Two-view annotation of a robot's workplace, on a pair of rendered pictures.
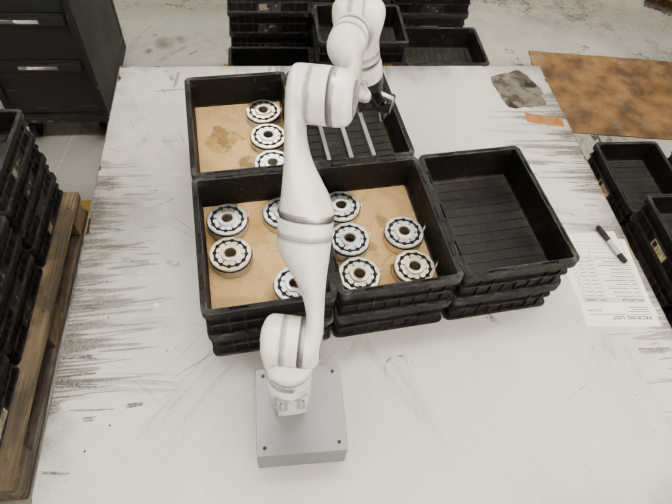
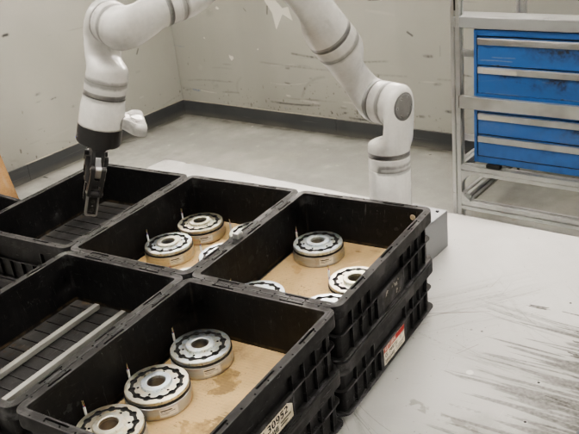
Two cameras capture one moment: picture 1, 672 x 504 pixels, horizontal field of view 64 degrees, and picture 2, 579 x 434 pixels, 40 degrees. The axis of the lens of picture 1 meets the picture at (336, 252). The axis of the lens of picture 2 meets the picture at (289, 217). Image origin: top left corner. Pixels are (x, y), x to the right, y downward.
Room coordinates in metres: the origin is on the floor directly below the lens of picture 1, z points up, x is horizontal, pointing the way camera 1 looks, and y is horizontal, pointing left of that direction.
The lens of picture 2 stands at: (1.61, 1.17, 1.58)
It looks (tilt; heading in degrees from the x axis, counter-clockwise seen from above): 25 degrees down; 231
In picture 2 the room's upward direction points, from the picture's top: 6 degrees counter-clockwise
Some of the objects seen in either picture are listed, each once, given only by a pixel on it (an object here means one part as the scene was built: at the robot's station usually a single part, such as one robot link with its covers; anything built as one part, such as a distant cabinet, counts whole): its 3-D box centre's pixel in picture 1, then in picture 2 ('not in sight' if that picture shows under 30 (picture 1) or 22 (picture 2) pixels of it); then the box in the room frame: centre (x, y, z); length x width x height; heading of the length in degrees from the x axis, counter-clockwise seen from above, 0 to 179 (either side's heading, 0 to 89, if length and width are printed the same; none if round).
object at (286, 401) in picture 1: (289, 380); (389, 189); (0.41, 0.06, 0.88); 0.09 x 0.09 x 0.17; 15
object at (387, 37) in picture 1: (355, 65); not in sight; (2.21, 0.02, 0.37); 0.40 x 0.30 x 0.45; 101
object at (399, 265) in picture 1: (414, 267); (200, 223); (0.75, -0.20, 0.86); 0.10 x 0.10 x 0.01
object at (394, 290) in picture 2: (261, 248); (320, 269); (0.75, 0.18, 0.87); 0.40 x 0.30 x 0.11; 17
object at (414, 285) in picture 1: (381, 221); (189, 223); (0.83, -0.10, 0.92); 0.40 x 0.30 x 0.02; 17
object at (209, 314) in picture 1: (260, 236); (317, 245); (0.75, 0.18, 0.92); 0.40 x 0.30 x 0.02; 17
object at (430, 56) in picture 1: (433, 75); not in sight; (2.29, -0.38, 0.31); 0.40 x 0.30 x 0.34; 101
